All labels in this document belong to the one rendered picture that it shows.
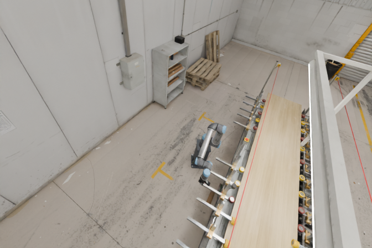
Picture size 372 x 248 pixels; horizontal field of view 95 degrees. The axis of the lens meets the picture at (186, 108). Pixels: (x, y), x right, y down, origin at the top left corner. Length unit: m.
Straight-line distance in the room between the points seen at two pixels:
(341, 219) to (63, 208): 3.47
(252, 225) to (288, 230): 0.44
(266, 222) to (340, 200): 1.65
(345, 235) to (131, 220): 2.82
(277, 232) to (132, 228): 2.05
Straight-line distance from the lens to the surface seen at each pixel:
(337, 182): 1.22
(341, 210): 1.13
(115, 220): 3.39
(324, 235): 1.13
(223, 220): 2.81
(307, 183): 3.38
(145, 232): 3.30
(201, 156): 2.41
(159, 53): 3.92
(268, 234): 2.68
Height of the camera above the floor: 3.23
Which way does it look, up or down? 43 degrees down
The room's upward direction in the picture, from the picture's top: 9 degrees clockwise
